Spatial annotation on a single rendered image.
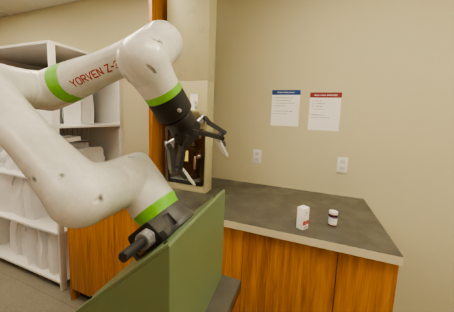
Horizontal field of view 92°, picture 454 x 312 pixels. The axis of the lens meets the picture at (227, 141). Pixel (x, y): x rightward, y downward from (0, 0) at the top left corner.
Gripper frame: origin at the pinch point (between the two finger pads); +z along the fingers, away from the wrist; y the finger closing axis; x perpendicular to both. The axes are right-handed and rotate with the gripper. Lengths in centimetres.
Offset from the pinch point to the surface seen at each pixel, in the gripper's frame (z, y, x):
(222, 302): 27.5, 21.8, 18.6
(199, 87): 10, -41, -80
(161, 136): 32, -5, -99
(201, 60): -4, -52, -82
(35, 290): 96, 147, -134
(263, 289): 86, 10, 2
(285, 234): 60, -14, 4
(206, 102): 18, -38, -73
